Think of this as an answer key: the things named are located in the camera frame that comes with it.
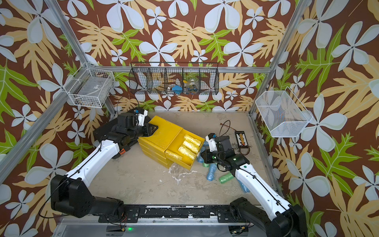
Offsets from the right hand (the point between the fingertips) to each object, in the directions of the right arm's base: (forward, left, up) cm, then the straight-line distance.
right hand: (200, 153), depth 79 cm
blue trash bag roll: (-4, -8, -15) cm, 17 cm away
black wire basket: (+48, +16, +16) cm, 53 cm away
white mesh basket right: (+20, -48, +10) cm, 53 cm away
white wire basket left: (+34, +65, +19) cm, 76 cm away
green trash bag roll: (-8, -15, -14) cm, 22 cm away
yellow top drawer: (-7, +8, +3) cm, 11 cm away
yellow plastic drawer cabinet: (+1, +25, +6) cm, 25 cm away
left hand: (+13, +25, +8) cm, 29 cm away
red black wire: (+33, -20, -15) cm, 42 cm away
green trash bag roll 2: (0, -4, -14) cm, 15 cm away
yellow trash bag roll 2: (+4, +5, +1) cm, 7 cm away
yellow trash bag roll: (+7, +4, +2) cm, 9 cm away
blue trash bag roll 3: (-4, 0, +2) cm, 5 cm away
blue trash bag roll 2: (-15, -25, -14) cm, 32 cm away
